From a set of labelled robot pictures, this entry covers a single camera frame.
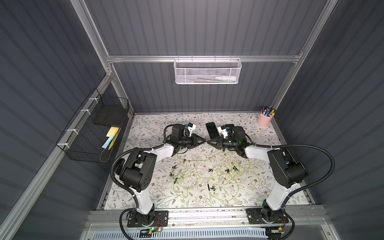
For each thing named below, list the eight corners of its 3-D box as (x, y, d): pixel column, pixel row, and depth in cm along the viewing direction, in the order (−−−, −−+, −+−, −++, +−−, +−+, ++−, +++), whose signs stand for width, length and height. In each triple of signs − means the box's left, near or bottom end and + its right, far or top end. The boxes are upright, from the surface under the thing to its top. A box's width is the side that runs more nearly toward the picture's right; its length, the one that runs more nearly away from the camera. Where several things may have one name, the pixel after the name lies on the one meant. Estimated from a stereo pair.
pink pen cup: (257, 126, 114) (264, 113, 103) (255, 119, 119) (261, 106, 108) (268, 126, 114) (276, 113, 103) (266, 119, 119) (273, 106, 108)
